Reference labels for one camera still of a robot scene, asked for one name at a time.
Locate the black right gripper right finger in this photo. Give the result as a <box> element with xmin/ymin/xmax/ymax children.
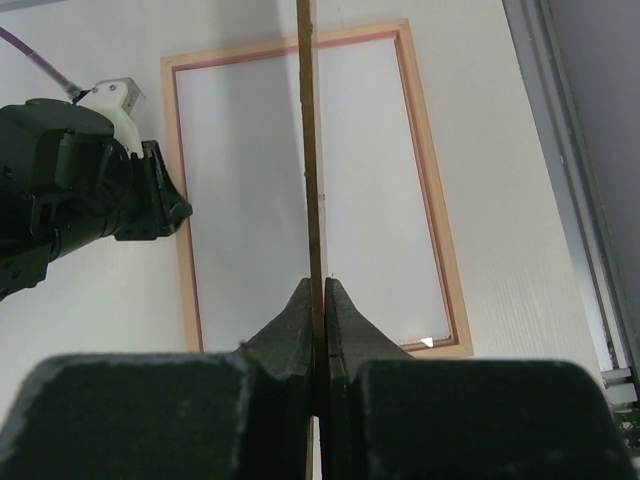
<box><xmin>323</xmin><ymin>278</ymin><xmax>411</xmax><ymax>479</ymax></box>

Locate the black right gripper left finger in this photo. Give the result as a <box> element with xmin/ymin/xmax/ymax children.
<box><xmin>238</xmin><ymin>278</ymin><xmax>314</xmax><ymax>479</ymax></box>

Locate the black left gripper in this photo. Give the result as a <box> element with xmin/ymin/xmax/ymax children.
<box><xmin>103</xmin><ymin>140</ymin><xmax>193</xmax><ymax>241</ymax></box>

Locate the pink wooden picture frame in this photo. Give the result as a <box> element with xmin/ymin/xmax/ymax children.
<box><xmin>161</xmin><ymin>19</ymin><xmax>473</xmax><ymax>358</ymax></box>

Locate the brown cardboard backing board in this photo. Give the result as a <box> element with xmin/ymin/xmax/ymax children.
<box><xmin>295</xmin><ymin>0</ymin><xmax>326</xmax><ymax>480</ymax></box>

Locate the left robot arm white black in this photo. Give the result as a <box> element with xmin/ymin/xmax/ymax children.
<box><xmin>1</xmin><ymin>99</ymin><xmax>193</xmax><ymax>297</ymax></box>

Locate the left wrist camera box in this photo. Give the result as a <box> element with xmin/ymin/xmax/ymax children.
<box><xmin>77</xmin><ymin>77</ymin><xmax>145</xmax><ymax>158</ymax></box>

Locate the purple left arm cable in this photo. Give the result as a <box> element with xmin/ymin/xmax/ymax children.
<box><xmin>0</xmin><ymin>25</ymin><xmax>84</xmax><ymax>101</ymax></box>

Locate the aluminium right side rail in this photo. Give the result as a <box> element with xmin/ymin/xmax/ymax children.
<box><xmin>503</xmin><ymin>1</ymin><xmax>639</xmax><ymax>437</ymax></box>

